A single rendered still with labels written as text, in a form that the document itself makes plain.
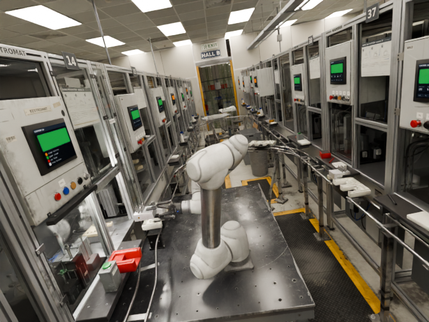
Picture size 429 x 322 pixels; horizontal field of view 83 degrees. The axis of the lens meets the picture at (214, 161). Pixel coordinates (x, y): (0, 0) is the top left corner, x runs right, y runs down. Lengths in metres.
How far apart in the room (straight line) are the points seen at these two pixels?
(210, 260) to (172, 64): 8.92
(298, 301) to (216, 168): 0.80
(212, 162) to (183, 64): 8.86
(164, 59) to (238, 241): 8.89
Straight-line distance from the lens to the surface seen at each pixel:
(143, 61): 10.05
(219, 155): 1.03
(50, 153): 1.21
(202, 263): 1.36
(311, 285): 2.45
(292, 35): 10.24
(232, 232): 1.46
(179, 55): 9.81
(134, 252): 1.50
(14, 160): 1.11
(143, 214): 1.64
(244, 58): 9.79
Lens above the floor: 1.76
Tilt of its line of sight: 17 degrees down
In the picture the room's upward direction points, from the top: 10 degrees counter-clockwise
